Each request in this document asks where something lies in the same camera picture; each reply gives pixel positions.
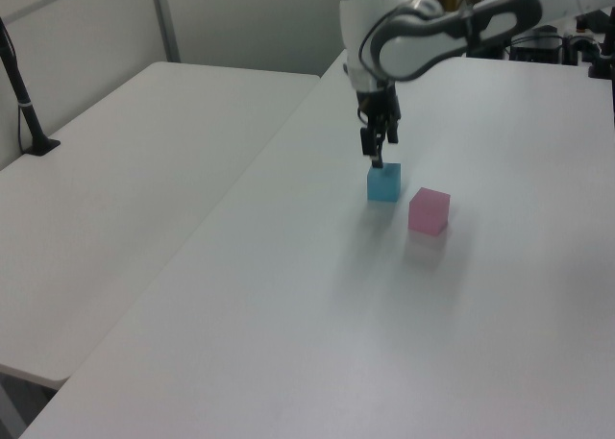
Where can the grey partition post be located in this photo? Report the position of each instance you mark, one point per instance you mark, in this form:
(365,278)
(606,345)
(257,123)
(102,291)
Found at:
(164,18)

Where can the blue foam cube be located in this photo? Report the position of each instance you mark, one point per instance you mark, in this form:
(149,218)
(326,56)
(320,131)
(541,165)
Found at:
(383,184)

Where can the black electronics box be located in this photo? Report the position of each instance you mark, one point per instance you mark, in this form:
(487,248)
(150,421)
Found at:
(535,49)

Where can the black camera stand pole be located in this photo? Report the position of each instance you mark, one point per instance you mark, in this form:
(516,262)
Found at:
(25,107)

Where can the white side table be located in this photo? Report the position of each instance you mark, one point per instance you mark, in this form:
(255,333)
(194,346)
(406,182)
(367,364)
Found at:
(115,189)

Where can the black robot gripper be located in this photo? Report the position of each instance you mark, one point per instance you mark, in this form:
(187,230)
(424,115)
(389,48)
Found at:
(378,104)

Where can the black clamp stand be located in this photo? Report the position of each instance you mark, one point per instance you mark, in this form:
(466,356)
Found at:
(601,60)

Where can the pink foam cube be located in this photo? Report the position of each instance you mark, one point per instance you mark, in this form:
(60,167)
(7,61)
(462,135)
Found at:
(427,212)

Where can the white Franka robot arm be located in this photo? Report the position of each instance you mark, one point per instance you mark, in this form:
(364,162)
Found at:
(408,50)

